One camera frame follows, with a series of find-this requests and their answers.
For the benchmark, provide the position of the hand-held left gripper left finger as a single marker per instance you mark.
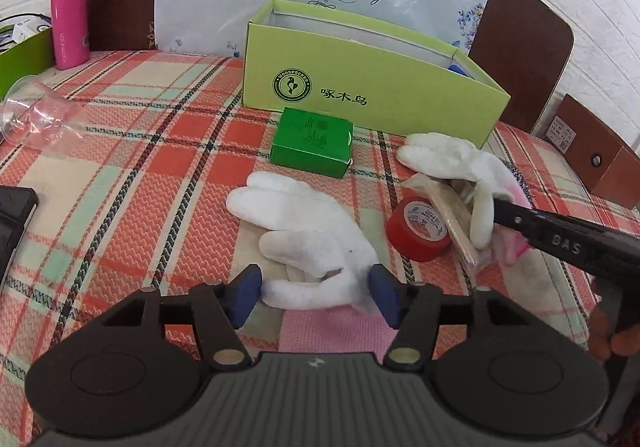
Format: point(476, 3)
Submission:
point(245, 294)

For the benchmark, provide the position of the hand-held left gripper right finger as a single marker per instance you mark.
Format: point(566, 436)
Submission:
point(382, 294)

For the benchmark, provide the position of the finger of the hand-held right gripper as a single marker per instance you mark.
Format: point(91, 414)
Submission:
point(507, 212)

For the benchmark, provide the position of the white glove with pink cuff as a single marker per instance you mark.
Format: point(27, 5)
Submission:
point(300, 212)
point(450, 152)

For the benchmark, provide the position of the large green cardboard box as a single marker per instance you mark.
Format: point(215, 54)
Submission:
point(375, 77)

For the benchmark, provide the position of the person's right hand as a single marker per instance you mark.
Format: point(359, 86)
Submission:
point(625, 343)

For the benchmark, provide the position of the toothpick packet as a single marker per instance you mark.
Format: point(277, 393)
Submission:
point(457, 222)

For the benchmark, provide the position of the red tape roll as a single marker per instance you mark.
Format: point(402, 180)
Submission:
point(405, 237)

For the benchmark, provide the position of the brown cardboard box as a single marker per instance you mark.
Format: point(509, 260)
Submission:
point(590, 142)

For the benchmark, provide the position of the plaid blanket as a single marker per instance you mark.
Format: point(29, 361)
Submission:
point(150, 177)

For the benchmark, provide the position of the brown wooden headboard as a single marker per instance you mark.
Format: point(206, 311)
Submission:
point(520, 52)

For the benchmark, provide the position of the small green carton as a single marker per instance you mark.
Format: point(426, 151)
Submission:
point(310, 137)

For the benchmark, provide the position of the black smartphone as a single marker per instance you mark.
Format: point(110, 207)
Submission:
point(15, 222)

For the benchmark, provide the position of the clear plastic cup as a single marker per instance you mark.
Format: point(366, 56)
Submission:
point(45, 117)

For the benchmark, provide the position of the small green open box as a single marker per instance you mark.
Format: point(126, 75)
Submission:
point(25, 62)

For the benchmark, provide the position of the pink thermos bottle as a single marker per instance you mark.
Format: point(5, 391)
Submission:
point(70, 12)

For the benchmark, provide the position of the small white box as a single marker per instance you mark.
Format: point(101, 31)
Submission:
point(27, 32)

